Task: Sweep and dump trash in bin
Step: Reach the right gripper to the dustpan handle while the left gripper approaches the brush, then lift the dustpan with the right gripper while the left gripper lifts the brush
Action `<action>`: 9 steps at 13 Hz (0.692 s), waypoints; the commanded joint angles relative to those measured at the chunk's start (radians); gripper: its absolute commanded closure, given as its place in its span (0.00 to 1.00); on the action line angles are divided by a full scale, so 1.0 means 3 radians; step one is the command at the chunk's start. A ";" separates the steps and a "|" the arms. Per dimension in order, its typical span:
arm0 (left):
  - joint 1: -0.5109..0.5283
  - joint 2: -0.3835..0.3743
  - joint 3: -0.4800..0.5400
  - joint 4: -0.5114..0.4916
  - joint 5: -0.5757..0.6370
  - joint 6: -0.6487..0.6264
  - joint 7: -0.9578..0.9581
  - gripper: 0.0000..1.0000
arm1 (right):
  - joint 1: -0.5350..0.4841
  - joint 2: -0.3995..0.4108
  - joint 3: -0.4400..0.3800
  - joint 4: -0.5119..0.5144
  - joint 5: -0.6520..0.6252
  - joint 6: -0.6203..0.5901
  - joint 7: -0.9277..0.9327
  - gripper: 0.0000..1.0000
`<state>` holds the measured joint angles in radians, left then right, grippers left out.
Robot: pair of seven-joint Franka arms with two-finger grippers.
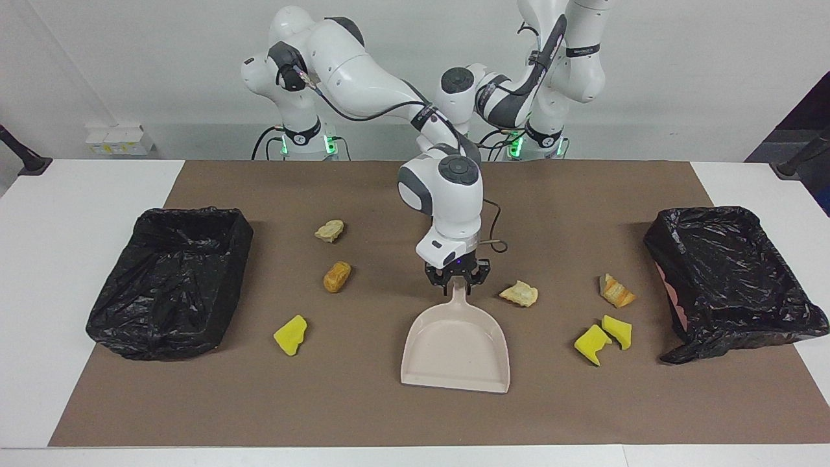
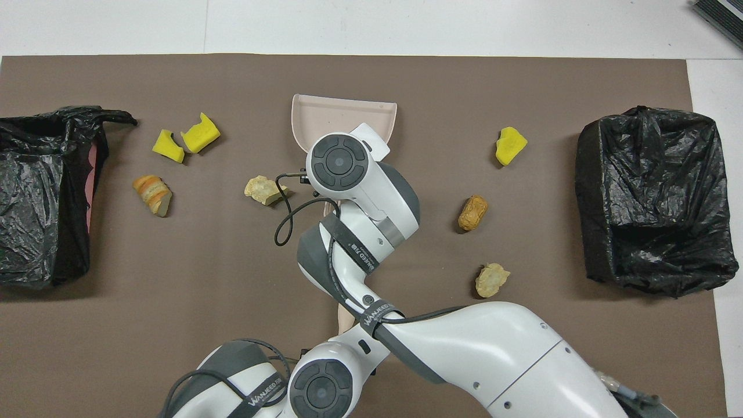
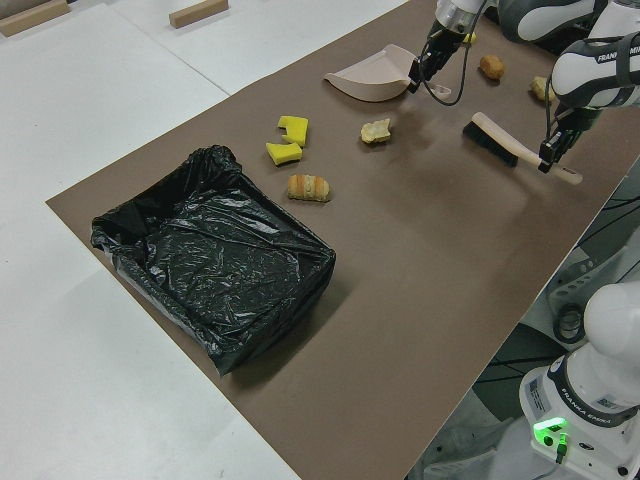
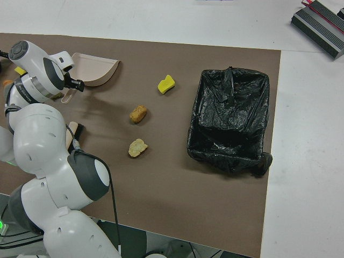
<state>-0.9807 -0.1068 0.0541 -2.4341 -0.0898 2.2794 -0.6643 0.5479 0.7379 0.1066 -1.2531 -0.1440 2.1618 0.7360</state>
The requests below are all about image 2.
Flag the beige plastic dustpan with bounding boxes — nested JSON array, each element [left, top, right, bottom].
[[291, 93, 398, 217]]

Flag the pale bread chunk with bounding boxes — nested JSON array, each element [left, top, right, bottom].
[[244, 175, 288, 207], [475, 262, 511, 299]]

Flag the beige hand brush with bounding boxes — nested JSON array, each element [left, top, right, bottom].
[[337, 293, 356, 336]]

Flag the large yellow sponge piece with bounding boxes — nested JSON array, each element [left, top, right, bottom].
[[181, 112, 222, 154]]

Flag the striped croissant piece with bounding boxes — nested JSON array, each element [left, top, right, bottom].
[[132, 174, 173, 218]]

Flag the black bag lined pink bin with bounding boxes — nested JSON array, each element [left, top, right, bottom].
[[0, 106, 139, 290]]

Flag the brown bread roll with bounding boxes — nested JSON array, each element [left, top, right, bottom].
[[457, 194, 489, 233]]

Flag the brown table mat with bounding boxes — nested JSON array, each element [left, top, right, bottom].
[[0, 53, 728, 418]]

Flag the dark ribbed panel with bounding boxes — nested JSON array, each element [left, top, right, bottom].
[[691, 0, 743, 52]]

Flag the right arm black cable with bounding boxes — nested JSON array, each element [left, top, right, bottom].
[[274, 172, 337, 247]]

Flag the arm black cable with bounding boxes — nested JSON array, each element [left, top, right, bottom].
[[161, 340, 291, 418], [274, 172, 337, 247]]

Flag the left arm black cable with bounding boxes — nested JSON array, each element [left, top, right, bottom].
[[161, 340, 291, 418]]

